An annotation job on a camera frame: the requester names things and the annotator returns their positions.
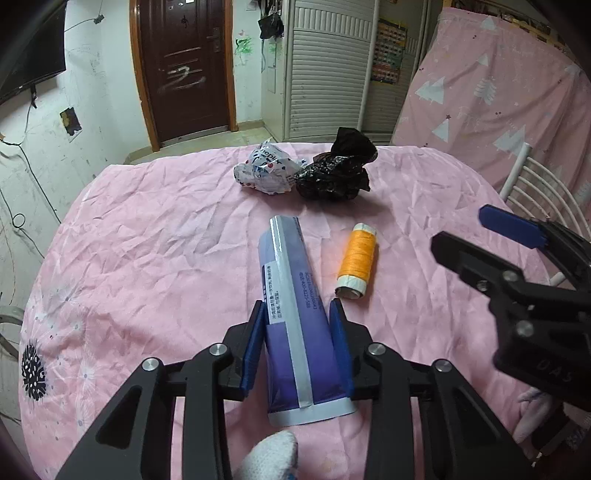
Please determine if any black wall cable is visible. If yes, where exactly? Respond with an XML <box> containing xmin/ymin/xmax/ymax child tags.
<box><xmin>0</xmin><ymin>136</ymin><xmax>61</xmax><ymax>245</ymax></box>

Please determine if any pink tree print curtain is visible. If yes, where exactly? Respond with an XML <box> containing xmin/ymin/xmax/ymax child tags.
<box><xmin>392</xmin><ymin>7</ymin><xmax>591</xmax><ymax>204</ymax></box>

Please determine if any person's left hand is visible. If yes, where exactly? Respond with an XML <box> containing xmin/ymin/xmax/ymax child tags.
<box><xmin>231</xmin><ymin>430</ymin><xmax>298</xmax><ymax>480</ymax></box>

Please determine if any dark brown door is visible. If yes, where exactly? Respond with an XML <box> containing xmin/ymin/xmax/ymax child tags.
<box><xmin>129</xmin><ymin>0</ymin><xmax>238</xmax><ymax>151</ymax></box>

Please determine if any pink printed tablecloth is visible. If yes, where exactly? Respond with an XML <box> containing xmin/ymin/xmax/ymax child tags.
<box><xmin>18</xmin><ymin>141</ymin><xmax>568</xmax><ymax>480</ymax></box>

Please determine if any white louvred wardrobe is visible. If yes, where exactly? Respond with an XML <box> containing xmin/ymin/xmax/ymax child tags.
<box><xmin>261</xmin><ymin>0</ymin><xmax>439</xmax><ymax>144</ymax></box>

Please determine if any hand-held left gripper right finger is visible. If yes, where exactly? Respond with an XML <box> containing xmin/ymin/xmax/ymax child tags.
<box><xmin>329</xmin><ymin>299</ymin><xmax>536</xmax><ymax>480</ymax></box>

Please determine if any black flat television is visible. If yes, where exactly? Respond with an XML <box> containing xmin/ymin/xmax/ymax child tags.
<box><xmin>0</xmin><ymin>0</ymin><xmax>68</xmax><ymax>104</ymax></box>

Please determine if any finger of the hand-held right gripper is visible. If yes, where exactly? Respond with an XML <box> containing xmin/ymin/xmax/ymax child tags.
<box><xmin>478</xmin><ymin>205</ymin><xmax>591</xmax><ymax>278</ymax></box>
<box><xmin>430</xmin><ymin>232</ymin><xmax>588</xmax><ymax>352</ymax></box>

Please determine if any black hanging bag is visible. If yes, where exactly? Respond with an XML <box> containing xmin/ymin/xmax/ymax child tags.
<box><xmin>257</xmin><ymin>11</ymin><xmax>284</xmax><ymax>40</ymax></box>

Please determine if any crumpled black plastic bag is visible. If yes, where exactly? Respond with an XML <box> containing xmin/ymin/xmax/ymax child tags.
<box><xmin>294</xmin><ymin>127</ymin><xmax>378</xmax><ymax>202</ymax></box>

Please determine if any black yellow wall box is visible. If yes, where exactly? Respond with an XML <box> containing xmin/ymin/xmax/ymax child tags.
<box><xmin>60</xmin><ymin>107</ymin><xmax>83</xmax><ymax>136</ymax></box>

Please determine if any orange thread spool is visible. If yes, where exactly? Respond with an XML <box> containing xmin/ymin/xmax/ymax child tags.
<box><xmin>335</xmin><ymin>222</ymin><xmax>380</xmax><ymax>301</ymax></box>

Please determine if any crumpled white printed bag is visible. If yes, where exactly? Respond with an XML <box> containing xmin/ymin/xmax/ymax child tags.
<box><xmin>233</xmin><ymin>141</ymin><xmax>308</xmax><ymax>197</ymax></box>

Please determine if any white metal chair orange seat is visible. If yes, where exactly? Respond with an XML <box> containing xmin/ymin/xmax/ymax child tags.
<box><xmin>499</xmin><ymin>143</ymin><xmax>591</xmax><ymax>287</ymax></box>

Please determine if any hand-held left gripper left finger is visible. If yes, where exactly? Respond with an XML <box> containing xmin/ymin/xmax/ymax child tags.
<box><xmin>55</xmin><ymin>300</ymin><xmax>267</xmax><ymax>480</ymax></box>

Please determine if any colourful chart poster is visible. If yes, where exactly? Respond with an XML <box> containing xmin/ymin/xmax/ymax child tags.
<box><xmin>370</xmin><ymin>17</ymin><xmax>409</xmax><ymax>85</ymax></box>

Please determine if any grey curved frame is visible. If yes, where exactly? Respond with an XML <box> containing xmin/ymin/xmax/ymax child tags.
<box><xmin>0</xmin><ymin>305</ymin><xmax>24</xmax><ymax>365</ymax></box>

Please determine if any purple squeeze tube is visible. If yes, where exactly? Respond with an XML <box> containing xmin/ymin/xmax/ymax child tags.
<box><xmin>257</xmin><ymin>215</ymin><xmax>358</xmax><ymax>428</ymax></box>

